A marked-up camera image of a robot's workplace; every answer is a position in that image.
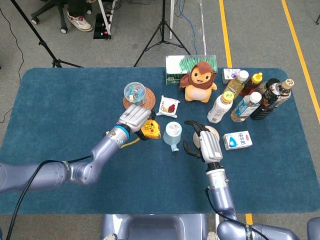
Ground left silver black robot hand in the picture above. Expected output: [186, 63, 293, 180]
[117, 103, 157, 141]

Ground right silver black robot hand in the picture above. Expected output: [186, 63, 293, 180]
[182, 120, 224, 165]

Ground cream ceramic bowl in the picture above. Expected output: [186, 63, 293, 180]
[192, 125, 221, 151]

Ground round woven rattan coaster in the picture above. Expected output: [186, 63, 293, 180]
[122, 86, 157, 112]

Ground clear jar of binder clips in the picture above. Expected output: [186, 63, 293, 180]
[123, 81, 148, 106]

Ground white blue milk carton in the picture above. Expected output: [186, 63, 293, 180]
[222, 130, 253, 151]

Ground white snack packet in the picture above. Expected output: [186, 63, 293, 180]
[156, 95, 181, 119]

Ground white bottle yellow cap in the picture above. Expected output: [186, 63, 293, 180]
[206, 90, 234, 124]

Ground light blue plastic cup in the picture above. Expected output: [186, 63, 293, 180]
[162, 121, 183, 153]

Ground clear bottle blue label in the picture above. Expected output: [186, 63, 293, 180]
[230, 91, 263, 123]

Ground orange plush toy brown hood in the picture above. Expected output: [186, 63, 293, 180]
[178, 61, 218, 104]

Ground blue tablecloth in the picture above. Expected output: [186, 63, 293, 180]
[0, 66, 320, 215]

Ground green white tissue box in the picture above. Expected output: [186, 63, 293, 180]
[165, 54, 218, 86]

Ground pale yellow tea bottle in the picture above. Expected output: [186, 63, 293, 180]
[222, 70, 250, 101]

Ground dark bottle beige cap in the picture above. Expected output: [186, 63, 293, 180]
[250, 78, 295, 121]

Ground amber bottle yellow cap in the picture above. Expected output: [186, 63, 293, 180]
[239, 72, 264, 98]

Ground small white purple box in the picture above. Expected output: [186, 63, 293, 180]
[221, 68, 242, 84]

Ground dark bottle black cap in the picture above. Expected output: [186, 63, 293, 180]
[254, 78, 282, 98]

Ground black power strip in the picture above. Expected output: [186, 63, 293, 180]
[93, 12, 113, 40]

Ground black tripod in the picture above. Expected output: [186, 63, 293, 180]
[133, 0, 191, 68]

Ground grey-blue robot torso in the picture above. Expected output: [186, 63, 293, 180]
[99, 213, 218, 240]

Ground seated person dark trousers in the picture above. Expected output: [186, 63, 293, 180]
[66, 0, 97, 33]

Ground black light stand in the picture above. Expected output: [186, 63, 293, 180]
[9, 0, 84, 69]

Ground black office chair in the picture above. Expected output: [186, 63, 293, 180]
[30, 0, 93, 35]

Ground white upright post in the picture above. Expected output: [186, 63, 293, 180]
[169, 0, 175, 40]

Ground blue floor cable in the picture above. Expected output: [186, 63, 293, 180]
[173, 0, 208, 56]

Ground white slanted frame post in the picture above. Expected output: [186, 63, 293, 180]
[97, 0, 118, 40]

